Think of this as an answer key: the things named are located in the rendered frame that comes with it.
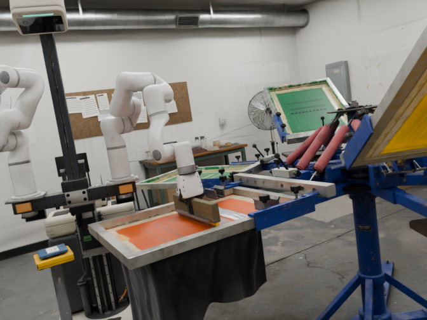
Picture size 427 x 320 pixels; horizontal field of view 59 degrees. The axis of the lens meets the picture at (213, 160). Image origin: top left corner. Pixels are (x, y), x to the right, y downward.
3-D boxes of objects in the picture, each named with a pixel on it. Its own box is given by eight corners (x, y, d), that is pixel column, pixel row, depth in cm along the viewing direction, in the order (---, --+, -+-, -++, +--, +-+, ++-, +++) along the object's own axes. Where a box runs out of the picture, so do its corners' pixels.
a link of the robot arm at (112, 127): (101, 150, 184) (94, 117, 182) (122, 146, 194) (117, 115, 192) (112, 149, 178) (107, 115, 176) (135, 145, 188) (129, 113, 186)
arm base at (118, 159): (108, 178, 194) (103, 149, 193) (133, 174, 198) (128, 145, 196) (108, 183, 179) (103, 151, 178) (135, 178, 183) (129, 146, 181)
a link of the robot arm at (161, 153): (157, 115, 168) (169, 161, 168) (137, 117, 157) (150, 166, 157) (171, 110, 163) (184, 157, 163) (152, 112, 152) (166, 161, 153)
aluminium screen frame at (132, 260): (130, 270, 116) (128, 258, 116) (89, 232, 167) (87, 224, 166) (314, 207, 155) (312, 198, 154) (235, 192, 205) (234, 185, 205)
